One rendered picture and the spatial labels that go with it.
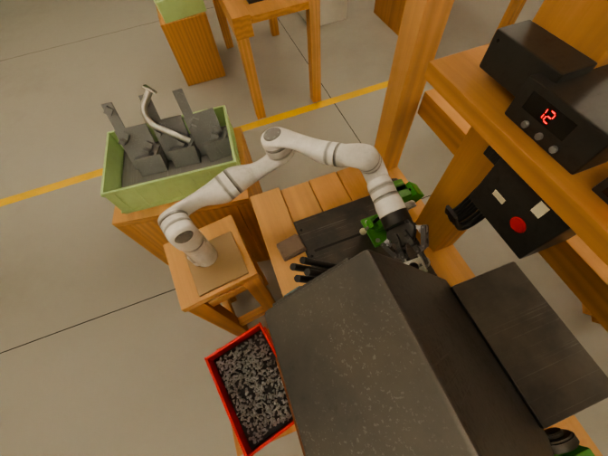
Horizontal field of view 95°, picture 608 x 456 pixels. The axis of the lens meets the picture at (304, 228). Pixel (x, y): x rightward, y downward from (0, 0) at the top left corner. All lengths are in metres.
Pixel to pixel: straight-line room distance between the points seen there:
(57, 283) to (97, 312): 0.45
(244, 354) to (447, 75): 0.98
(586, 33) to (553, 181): 0.24
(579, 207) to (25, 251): 3.23
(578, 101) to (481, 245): 1.86
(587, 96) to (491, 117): 0.12
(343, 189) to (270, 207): 0.34
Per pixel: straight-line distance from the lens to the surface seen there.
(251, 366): 1.07
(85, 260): 2.77
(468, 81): 0.72
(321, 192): 1.28
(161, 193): 1.50
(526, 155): 0.61
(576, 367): 0.85
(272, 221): 1.19
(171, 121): 1.59
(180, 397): 2.11
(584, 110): 0.60
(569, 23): 0.71
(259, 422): 1.06
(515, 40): 0.68
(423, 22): 0.99
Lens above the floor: 1.92
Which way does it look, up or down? 61 degrees down
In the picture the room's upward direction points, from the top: 8 degrees counter-clockwise
